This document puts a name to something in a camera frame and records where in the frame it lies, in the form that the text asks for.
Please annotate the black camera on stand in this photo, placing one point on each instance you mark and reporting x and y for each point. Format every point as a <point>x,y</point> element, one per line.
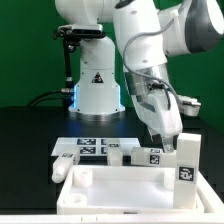
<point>71,36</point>

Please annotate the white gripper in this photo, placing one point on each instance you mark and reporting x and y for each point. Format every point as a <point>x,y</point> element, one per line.
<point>161,115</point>

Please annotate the white square desk top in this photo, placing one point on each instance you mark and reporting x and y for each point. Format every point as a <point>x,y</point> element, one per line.
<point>91,189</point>

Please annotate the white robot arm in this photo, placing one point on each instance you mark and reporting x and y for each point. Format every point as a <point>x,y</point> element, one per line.
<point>145,37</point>

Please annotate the white marker base sheet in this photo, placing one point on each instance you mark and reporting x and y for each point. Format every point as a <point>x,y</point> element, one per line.
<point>94,146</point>

